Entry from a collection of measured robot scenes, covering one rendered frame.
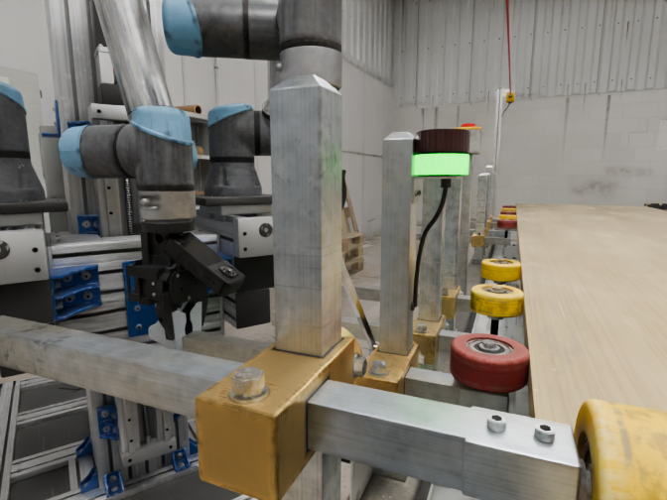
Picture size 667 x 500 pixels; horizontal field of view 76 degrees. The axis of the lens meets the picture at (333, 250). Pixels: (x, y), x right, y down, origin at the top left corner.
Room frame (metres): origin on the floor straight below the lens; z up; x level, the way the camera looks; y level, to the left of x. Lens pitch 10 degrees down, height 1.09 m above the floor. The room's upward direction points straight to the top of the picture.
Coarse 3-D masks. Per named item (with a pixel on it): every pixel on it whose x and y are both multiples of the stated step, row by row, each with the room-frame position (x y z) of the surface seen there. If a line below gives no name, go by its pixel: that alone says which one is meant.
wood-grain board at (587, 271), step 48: (528, 240) 1.25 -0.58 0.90; (576, 240) 1.25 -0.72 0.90; (624, 240) 1.25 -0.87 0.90; (528, 288) 0.70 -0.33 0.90; (576, 288) 0.70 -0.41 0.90; (624, 288) 0.70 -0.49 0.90; (528, 336) 0.47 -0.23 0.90; (576, 336) 0.47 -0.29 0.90; (624, 336) 0.47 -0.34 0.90; (528, 384) 0.40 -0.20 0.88; (576, 384) 0.36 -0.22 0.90; (624, 384) 0.36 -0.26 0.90
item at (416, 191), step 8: (424, 152) 0.48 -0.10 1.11; (432, 152) 0.47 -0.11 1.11; (440, 152) 0.47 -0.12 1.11; (448, 152) 0.47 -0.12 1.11; (456, 152) 0.47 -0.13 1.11; (464, 152) 0.47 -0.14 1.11; (416, 176) 0.49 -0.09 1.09; (424, 176) 0.48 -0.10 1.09; (432, 176) 0.48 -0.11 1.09; (440, 176) 0.48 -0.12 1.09; (448, 176) 0.47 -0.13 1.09; (456, 176) 0.47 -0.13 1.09; (416, 184) 0.50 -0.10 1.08; (448, 184) 0.49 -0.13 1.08; (416, 192) 0.49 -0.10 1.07; (416, 200) 0.50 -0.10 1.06; (440, 208) 0.49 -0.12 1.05; (432, 224) 0.50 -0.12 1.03; (424, 232) 0.50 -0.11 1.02; (424, 240) 0.50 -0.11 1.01; (416, 264) 0.50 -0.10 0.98; (416, 272) 0.50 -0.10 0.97; (416, 280) 0.50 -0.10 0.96; (416, 288) 0.50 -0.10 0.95; (416, 296) 0.50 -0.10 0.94; (416, 304) 0.51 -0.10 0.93
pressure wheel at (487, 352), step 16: (464, 336) 0.46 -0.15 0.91; (480, 336) 0.46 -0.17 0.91; (496, 336) 0.46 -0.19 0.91; (464, 352) 0.41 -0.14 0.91; (480, 352) 0.41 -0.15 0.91; (496, 352) 0.42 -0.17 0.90; (512, 352) 0.41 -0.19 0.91; (528, 352) 0.42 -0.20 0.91; (464, 368) 0.41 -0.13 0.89; (480, 368) 0.40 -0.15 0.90; (496, 368) 0.39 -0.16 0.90; (512, 368) 0.39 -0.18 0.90; (528, 368) 0.41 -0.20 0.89; (464, 384) 0.41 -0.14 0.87; (480, 384) 0.40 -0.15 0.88; (496, 384) 0.39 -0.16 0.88; (512, 384) 0.39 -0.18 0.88
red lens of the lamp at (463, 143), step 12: (420, 132) 0.48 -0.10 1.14; (432, 132) 0.47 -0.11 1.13; (444, 132) 0.46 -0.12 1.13; (456, 132) 0.46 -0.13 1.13; (468, 132) 0.48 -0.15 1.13; (420, 144) 0.48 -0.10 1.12; (432, 144) 0.47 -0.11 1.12; (444, 144) 0.46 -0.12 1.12; (456, 144) 0.46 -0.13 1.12; (468, 144) 0.48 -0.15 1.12
